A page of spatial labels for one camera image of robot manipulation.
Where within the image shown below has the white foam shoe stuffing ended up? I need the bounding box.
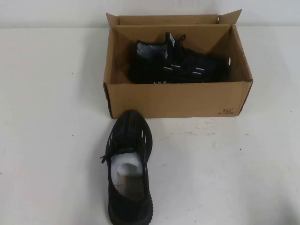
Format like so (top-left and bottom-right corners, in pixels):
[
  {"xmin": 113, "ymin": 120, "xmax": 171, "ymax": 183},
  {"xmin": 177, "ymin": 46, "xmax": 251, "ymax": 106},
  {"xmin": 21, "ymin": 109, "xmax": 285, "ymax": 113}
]
[{"xmin": 109, "ymin": 152, "xmax": 144, "ymax": 186}]

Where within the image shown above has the brown cardboard shoe box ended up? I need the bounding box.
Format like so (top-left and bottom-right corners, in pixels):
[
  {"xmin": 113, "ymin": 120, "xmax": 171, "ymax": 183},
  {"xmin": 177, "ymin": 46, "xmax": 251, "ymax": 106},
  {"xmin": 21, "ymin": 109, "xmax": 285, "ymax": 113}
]
[{"xmin": 102, "ymin": 9, "xmax": 254, "ymax": 119}]

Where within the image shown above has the black knit sneaker foam stuffed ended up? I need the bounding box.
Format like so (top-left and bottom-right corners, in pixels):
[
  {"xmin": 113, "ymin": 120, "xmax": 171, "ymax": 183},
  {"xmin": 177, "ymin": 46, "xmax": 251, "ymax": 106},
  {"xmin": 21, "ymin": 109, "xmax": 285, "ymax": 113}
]
[{"xmin": 99, "ymin": 110, "xmax": 154, "ymax": 225}]

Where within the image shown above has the black knit sneaker white tag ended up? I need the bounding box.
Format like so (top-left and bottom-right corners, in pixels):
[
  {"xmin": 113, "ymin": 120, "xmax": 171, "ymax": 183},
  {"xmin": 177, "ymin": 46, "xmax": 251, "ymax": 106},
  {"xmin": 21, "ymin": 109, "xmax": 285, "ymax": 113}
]
[{"xmin": 130, "ymin": 32, "xmax": 232, "ymax": 84}]

